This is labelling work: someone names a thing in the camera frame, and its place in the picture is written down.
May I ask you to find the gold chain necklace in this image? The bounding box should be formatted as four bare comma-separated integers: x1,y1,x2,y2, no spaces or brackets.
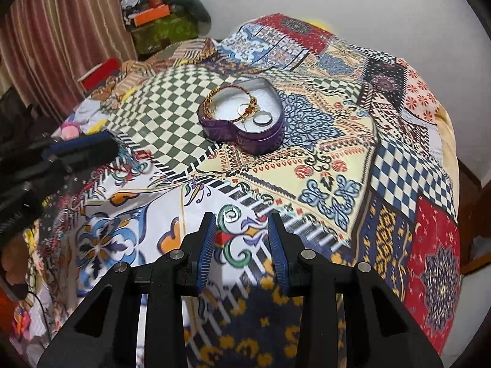
202,85,250,123

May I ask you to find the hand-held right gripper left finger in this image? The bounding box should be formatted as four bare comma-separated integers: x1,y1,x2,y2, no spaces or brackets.
36,212,219,368

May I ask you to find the patchwork patterned blanket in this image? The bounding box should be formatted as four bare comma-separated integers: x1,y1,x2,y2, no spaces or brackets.
23,13,462,368

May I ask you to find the pink plush toy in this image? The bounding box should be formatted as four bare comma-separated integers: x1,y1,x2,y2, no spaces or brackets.
60,122,83,139

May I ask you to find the orange box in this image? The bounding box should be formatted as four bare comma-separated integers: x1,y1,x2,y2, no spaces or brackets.
130,5,172,28

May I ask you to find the red and gold bracelet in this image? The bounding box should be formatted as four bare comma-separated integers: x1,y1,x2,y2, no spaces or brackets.
242,93,259,121

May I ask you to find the orange striped cloth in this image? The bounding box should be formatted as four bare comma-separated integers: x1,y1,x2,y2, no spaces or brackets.
92,37,231,102

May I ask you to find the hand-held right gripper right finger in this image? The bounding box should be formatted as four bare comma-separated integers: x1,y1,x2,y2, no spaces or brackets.
267,212,444,368

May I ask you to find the dark cloth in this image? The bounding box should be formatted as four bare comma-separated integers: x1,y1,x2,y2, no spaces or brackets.
0,86,52,144

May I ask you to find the grey-green plush cushion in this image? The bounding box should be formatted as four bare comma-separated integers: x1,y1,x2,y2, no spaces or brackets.
165,0,213,33

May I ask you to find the person's left hand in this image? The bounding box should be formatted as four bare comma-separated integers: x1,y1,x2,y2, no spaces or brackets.
0,236,34,296

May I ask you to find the red box with white lid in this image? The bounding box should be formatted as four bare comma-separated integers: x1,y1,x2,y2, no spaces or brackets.
78,57,122,93

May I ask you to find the purple heart-shaped tin box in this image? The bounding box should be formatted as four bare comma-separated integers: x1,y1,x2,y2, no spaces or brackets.
197,78,285,156

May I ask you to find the thin black cable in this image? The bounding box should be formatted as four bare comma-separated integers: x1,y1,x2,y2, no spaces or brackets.
11,286,52,340

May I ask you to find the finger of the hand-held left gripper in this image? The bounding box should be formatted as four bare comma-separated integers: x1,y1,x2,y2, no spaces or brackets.
27,132,116,154
46,144,120,175

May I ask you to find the striped brown curtain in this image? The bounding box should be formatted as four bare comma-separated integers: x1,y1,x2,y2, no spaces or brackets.
0,0,139,125

